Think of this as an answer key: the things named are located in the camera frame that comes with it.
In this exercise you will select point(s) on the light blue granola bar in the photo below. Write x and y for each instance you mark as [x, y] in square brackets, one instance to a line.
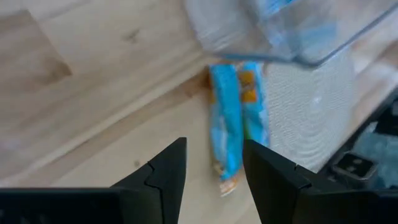
[253, 115]

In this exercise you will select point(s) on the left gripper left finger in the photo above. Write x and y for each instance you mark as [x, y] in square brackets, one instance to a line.
[155, 193]

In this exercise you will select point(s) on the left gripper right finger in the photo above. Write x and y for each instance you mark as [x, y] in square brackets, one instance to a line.
[280, 193]

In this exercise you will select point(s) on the clear plastic bin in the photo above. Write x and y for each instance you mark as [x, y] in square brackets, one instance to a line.
[233, 31]

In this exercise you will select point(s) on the round woven beige mat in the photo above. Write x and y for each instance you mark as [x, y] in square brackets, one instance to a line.
[304, 124]

